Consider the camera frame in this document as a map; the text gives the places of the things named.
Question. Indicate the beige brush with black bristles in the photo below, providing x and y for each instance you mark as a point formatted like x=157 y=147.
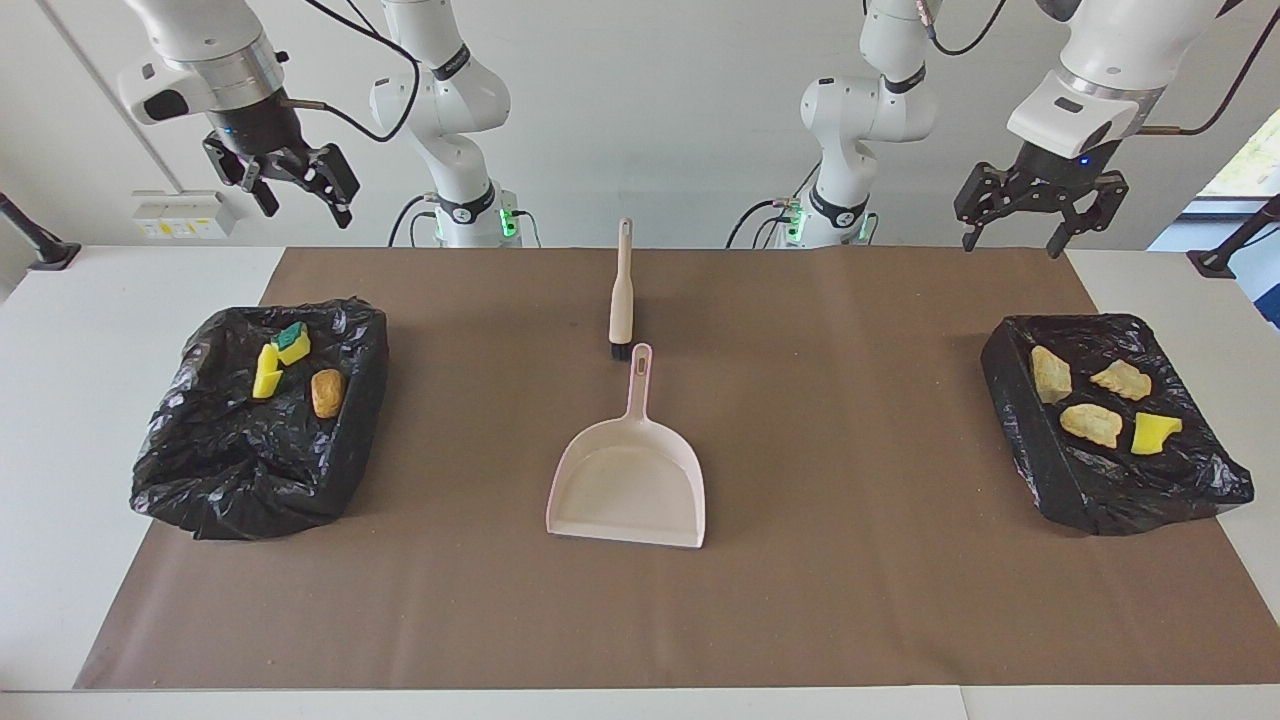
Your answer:
x=621 y=300

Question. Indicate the orange striped foam chunk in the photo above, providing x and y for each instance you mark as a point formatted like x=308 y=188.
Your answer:
x=1122 y=379

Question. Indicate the white wall conduit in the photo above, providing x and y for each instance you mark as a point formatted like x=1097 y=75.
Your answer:
x=100 y=85

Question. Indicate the brown paper table mat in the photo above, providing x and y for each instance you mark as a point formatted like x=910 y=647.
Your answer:
x=800 y=600

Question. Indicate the beige plastic dustpan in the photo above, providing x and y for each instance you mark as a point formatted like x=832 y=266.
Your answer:
x=628 y=480

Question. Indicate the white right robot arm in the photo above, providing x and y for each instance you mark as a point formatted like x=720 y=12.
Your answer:
x=440 y=100

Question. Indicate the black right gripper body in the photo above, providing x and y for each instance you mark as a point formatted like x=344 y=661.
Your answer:
x=262 y=135

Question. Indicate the blue object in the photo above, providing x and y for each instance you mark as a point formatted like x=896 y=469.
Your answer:
x=1266 y=305

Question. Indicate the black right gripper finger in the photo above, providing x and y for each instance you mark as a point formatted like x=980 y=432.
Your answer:
x=240 y=165
x=335 y=178

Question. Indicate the white wall socket box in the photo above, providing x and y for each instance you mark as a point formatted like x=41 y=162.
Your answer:
x=185 y=215

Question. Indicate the brown bread roll shaped sponge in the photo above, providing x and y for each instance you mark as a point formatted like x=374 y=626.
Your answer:
x=327 y=392

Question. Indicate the small yellow sponge wedge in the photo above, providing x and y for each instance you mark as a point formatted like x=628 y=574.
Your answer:
x=1154 y=432

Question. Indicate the yellow sponge block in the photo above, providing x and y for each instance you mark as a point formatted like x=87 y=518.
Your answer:
x=266 y=372

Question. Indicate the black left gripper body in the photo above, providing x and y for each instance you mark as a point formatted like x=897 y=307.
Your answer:
x=1055 y=170

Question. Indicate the bin lined with black bag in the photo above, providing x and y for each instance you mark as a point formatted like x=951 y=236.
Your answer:
x=1100 y=490
x=230 y=470

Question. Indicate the window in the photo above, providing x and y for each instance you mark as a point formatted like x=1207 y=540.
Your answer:
x=1255 y=160

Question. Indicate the black camera stand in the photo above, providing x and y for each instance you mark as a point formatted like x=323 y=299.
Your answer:
x=1225 y=255
x=40 y=245

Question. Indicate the green and yellow sponge piece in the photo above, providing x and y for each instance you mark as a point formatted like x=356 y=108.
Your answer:
x=292 y=343

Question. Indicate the pale grey-green foam chunk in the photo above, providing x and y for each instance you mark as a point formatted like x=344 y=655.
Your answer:
x=1090 y=425

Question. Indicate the pale beige foam chunk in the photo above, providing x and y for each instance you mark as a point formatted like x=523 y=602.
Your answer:
x=1050 y=373

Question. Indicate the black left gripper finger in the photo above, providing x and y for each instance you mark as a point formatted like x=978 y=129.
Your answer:
x=1090 y=210
x=980 y=200

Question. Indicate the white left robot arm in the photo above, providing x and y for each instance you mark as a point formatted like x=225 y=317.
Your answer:
x=1100 y=60

